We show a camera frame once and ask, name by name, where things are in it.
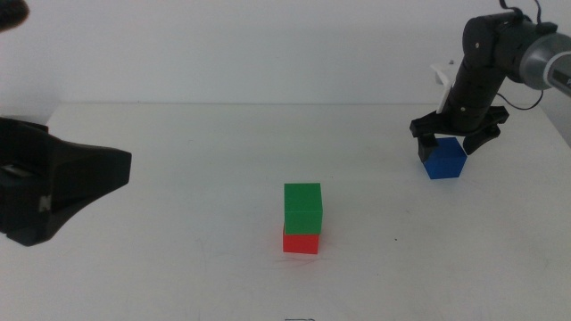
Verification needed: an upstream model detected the blue cube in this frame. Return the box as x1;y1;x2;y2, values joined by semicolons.
422;136;468;180

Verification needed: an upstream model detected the green cube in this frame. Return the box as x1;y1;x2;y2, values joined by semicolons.
283;182;323;236

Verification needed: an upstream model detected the red cube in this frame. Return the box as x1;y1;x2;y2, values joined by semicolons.
282;224;320;255

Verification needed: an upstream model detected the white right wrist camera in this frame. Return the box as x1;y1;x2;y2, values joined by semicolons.
430;61;457;115

